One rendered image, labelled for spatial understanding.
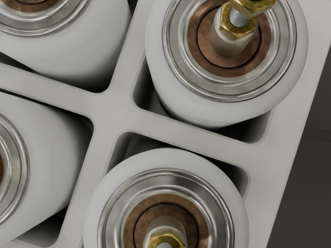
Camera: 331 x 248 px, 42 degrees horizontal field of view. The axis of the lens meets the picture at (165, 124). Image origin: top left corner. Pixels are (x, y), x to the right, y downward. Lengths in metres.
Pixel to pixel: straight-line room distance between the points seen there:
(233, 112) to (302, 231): 0.30
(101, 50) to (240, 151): 0.12
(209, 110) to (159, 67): 0.04
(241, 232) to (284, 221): 0.27
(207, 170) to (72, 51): 0.11
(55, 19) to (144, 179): 0.10
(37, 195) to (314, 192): 0.34
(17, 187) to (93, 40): 0.10
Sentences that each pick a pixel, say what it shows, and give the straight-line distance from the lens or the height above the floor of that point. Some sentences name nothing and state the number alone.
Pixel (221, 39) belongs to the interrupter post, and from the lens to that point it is 0.22.
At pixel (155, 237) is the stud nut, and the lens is 0.21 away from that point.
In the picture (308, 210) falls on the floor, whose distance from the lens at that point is 0.52.
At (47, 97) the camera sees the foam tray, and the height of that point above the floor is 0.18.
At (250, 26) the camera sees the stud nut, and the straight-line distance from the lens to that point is 0.22.
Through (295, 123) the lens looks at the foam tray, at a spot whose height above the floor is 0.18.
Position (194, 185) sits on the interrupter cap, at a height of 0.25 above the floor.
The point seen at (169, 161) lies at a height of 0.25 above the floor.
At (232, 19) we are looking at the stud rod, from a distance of 0.21.
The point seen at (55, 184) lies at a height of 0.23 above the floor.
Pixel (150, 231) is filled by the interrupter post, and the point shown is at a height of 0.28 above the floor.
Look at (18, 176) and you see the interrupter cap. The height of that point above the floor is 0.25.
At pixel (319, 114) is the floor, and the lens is 0.52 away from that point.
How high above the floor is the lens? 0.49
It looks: 87 degrees down
